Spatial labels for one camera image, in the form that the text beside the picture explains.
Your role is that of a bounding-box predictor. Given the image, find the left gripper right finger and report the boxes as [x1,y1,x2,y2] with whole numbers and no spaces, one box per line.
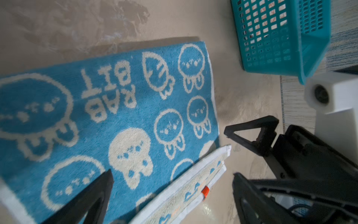
[232,173,358,224]

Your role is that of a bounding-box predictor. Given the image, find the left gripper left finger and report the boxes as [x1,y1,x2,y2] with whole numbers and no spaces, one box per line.
[44,169,114,224]

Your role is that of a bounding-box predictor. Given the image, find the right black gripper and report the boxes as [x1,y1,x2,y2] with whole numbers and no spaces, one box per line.
[224,115,358,185]

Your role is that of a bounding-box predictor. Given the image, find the blue bunny pattern towel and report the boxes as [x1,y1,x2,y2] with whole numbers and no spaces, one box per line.
[1,42,219,224]

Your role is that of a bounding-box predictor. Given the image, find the small red towel tag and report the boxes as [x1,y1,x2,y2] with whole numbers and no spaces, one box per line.
[201,186,210,200]

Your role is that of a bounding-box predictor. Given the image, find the teal plastic basket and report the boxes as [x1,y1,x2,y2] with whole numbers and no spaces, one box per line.
[231,0,331,85]

